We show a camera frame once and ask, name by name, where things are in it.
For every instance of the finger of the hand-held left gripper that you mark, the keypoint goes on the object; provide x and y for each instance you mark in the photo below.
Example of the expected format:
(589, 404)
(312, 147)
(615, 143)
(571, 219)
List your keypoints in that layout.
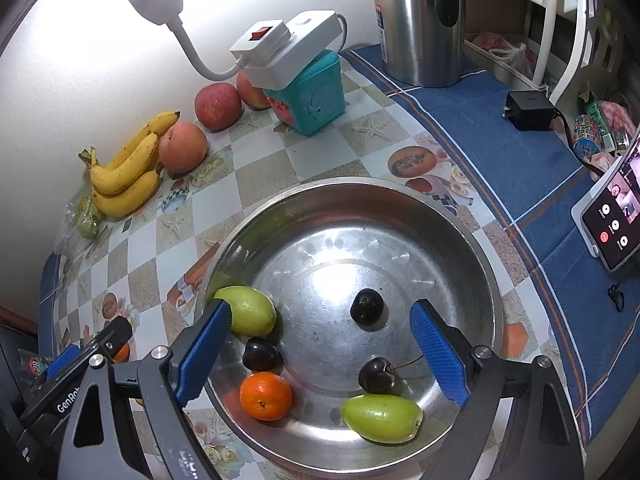
(117, 330)

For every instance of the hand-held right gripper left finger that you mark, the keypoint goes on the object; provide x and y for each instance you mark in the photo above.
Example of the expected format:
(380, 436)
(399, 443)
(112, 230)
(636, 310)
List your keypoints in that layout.
(200, 355)

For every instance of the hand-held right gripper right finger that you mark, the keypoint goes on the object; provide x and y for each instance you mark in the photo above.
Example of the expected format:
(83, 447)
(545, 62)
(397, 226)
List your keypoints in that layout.
(440, 355)

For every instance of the orange mandarin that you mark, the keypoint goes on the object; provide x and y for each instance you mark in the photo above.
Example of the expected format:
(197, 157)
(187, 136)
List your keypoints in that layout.
(265, 395)
(121, 352)

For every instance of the dark cherry with stem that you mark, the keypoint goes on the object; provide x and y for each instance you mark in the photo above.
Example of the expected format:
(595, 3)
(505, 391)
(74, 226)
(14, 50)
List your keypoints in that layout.
(376, 375)

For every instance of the green jujube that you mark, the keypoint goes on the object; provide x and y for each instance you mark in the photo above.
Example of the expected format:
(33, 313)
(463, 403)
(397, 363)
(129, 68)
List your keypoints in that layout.
(250, 310)
(382, 417)

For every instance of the large steel bowl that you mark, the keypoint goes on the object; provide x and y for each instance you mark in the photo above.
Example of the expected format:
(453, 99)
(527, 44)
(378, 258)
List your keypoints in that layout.
(325, 270)

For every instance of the dark packet with round label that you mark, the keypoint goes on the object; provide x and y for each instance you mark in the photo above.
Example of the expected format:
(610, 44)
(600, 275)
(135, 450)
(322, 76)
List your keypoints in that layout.
(34, 362)

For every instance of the clear bag of green fruit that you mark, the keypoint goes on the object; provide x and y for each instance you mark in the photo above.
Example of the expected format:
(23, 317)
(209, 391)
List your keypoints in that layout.
(87, 225)

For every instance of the yellow banana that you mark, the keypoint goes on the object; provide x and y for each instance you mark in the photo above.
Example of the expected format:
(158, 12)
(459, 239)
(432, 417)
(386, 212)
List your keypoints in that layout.
(145, 137)
(127, 197)
(127, 167)

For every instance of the orange peach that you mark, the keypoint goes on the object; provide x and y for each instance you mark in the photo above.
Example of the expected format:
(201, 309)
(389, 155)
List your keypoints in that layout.
(182, 147)

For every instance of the smartphone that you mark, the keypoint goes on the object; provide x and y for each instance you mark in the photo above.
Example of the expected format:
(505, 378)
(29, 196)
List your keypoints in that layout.
(612, 225)

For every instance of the blue striped cloth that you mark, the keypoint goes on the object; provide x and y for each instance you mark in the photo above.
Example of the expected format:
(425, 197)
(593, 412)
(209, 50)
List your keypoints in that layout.
(475, 125)

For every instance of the checkered printed tablecloth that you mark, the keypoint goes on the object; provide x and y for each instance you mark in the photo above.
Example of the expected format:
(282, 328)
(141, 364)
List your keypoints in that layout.
(370, 125)

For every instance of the red peach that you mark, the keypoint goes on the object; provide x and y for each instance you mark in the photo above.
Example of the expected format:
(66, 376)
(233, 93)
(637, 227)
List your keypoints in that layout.
(250, 92)
(217, 107)

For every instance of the blue patterned can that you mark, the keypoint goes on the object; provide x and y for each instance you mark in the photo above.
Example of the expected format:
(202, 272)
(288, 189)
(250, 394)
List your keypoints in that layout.
(585, 137)

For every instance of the black power adapter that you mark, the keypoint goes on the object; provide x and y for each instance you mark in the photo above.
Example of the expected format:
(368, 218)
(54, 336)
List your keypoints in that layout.
(530, 109)

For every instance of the teal plastic box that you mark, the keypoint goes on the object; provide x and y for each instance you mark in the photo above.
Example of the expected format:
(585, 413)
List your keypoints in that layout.
(315, 95)

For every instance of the green packet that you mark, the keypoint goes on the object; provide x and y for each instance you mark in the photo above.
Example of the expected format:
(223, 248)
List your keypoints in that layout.
(597, 110)

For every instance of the pink plastic bag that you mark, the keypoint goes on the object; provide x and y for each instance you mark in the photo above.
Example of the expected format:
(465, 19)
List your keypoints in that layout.
(500, 47)

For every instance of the white power strip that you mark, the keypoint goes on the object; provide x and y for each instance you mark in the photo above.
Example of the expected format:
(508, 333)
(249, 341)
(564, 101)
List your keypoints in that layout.
(295, 50)

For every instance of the steel electric kettle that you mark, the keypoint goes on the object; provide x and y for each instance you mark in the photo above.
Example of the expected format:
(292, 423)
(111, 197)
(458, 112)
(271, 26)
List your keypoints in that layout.
(410, 20)

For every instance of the white plastic rack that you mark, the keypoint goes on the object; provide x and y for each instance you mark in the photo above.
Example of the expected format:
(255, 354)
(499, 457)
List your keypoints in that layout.
(550, 20)

